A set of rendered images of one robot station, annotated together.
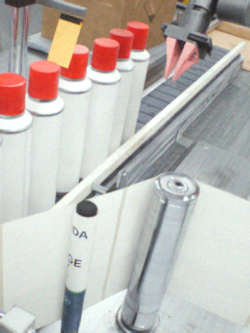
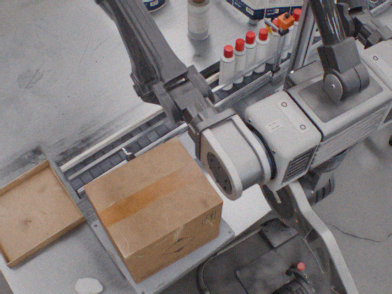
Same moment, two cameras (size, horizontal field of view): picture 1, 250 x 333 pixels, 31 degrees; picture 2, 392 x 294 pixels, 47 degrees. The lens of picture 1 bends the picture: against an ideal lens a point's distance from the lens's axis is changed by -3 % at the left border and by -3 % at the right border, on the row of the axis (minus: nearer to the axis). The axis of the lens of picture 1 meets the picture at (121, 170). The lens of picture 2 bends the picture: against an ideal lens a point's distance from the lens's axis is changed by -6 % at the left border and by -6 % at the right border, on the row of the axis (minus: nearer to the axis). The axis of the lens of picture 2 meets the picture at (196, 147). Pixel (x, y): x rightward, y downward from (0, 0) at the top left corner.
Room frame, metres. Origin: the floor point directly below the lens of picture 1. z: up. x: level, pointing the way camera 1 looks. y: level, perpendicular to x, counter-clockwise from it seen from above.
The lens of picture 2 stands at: (1.65, 0.48, 2.25)
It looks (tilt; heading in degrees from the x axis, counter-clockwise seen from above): 59 degrees down; 211
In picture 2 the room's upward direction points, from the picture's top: straight up
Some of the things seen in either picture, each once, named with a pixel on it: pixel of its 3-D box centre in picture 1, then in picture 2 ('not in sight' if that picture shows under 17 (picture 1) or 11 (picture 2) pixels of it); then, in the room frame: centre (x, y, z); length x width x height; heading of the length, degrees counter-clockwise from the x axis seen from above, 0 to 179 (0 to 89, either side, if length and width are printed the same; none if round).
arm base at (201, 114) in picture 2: not in sight; (206, 123); (1.17, 0.23, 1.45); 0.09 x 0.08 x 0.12; 152
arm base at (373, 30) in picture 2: not in sight; (378, 40); (0.73, 0.46, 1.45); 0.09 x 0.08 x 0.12; 152
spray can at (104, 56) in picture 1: (96, 111); (247, 53); (0.56, 0.05, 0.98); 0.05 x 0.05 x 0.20
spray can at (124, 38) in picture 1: (111, 98); (237, 60); (0.61, 0.03, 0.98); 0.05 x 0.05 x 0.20
